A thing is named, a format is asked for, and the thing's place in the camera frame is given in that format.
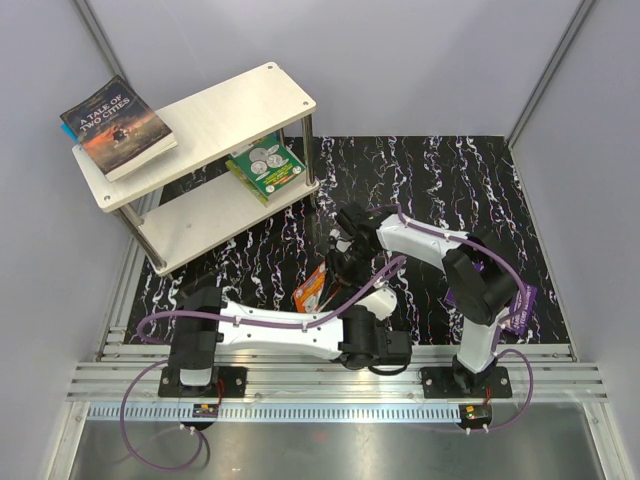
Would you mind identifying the orange paperback book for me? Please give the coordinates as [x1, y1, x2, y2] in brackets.
[292, 262, 339, 313]

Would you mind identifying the dark green paperback book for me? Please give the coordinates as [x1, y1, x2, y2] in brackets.
[227, 135, 306, 203]

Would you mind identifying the green 65-storey treehouse book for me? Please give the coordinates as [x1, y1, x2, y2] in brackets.
[225, 160, 268, 206]

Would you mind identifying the purple 52-storey treehouse book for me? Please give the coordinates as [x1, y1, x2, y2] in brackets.
[444, 284, 540, 337]

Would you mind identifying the dark tale of two cities book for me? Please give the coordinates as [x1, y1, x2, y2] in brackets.
[60, 75, 177, 182]

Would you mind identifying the blue 91-storey treehouse book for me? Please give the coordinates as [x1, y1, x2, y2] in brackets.
[60, 123, 80, 144]

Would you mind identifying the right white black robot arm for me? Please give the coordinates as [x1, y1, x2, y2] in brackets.
[327, 203, 524, 397]

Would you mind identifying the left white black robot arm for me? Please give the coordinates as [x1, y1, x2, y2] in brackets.
[167, 257, 412, 397]

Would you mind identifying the black marble pattern mat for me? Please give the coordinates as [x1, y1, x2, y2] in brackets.
[124, 136, 569, 344]

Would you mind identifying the white two-tier metal shelf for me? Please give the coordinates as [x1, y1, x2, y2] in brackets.
[72, 62, 319, 276]

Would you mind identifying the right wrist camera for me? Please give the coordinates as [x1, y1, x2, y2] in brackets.
[328, 229, 352, 256]

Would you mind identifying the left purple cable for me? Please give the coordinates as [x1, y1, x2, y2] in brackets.
[118, 254, 409, 474]

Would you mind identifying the aluminium mounting rail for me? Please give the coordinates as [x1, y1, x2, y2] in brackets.
[66, 344, 608, 403]

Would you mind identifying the white slotted cable duct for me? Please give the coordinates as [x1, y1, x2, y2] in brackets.
[88, 402, 490, 424]

